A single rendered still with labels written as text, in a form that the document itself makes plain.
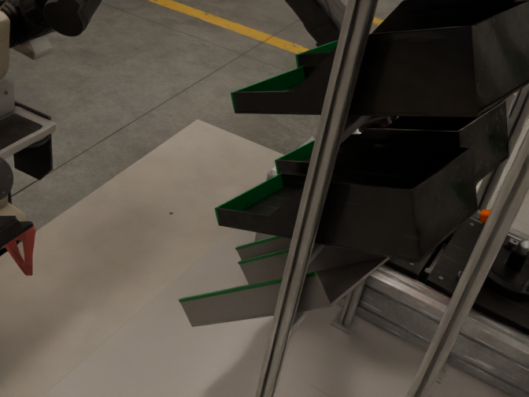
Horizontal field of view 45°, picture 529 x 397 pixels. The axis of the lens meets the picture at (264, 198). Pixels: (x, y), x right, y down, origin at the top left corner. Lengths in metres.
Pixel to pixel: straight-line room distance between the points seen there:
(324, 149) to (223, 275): 0.64
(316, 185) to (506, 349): 0.60
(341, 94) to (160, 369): 0.62
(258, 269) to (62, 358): 0.34
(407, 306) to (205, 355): 0.36
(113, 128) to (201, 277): 2.13
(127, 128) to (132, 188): 1.88
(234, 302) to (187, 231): 0.48
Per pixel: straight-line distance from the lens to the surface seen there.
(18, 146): 1.22
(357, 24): 0.56
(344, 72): 0.57
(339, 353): 1.14
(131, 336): 1.11
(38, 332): 1.12
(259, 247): 1.00
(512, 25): 0.62
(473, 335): 1.14
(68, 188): 2.87
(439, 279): 1.18
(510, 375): 1.18
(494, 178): 1.37
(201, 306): 0.91
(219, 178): 1.47
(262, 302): 0.81
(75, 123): 3.32
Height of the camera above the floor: 1.69
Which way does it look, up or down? 36 degrees down
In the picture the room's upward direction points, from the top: 11 degrees clockwise
